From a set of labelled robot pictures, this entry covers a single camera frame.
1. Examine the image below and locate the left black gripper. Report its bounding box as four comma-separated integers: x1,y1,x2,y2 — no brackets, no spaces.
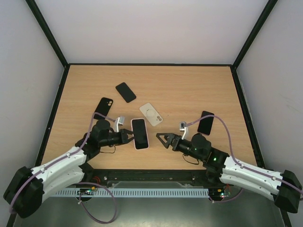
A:
99,129,138,147

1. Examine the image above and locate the black smartphone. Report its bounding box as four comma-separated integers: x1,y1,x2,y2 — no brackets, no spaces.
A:
132,119,150,149

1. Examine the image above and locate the pink phone case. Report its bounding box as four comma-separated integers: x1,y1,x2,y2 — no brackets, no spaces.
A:
130,118,151,151

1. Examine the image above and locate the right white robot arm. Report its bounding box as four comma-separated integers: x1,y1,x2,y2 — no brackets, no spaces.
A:
156,133,302,213

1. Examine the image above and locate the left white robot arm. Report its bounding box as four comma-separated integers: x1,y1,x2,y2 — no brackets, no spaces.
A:
3,119,133,218

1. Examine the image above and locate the beige phone case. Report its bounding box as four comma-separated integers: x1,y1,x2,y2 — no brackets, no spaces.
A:
139,103,163,126

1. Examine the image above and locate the black phone case with cutout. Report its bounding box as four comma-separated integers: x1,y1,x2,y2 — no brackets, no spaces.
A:
94,97,113,120

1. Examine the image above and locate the black phone face down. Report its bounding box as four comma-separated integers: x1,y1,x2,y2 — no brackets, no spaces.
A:
116,82,136,103

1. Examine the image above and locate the dark red smartphone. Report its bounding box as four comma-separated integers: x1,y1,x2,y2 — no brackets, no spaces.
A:
197,111,214,136

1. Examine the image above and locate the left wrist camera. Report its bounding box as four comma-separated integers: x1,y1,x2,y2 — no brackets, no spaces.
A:
113,116,125,132

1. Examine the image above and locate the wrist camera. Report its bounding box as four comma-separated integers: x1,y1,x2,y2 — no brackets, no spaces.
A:
179,122,189,140
113,116,125,132

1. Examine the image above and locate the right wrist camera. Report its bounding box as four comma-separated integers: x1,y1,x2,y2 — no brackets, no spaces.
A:
179,122,189,140

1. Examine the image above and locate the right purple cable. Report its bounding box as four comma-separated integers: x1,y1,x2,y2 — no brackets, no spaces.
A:
186,115,303,203

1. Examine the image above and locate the white slotted cable duct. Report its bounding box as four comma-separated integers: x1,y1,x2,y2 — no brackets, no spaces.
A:
53,188,209,198

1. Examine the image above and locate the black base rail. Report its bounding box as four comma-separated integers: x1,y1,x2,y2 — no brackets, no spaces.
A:
23,166,235,187

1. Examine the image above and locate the black metal frame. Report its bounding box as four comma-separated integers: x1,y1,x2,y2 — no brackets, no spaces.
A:
6,0,292,227

